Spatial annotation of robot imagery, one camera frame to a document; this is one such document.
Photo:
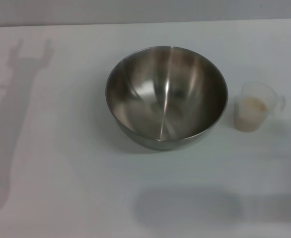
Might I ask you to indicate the clear plastic measuring cup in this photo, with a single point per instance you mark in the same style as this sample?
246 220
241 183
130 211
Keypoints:
272 96

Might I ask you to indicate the uncooked rice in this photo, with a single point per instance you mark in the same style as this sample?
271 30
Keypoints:
251 114

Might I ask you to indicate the stainless steel mixing bowl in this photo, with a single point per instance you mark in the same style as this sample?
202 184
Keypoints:
165 99

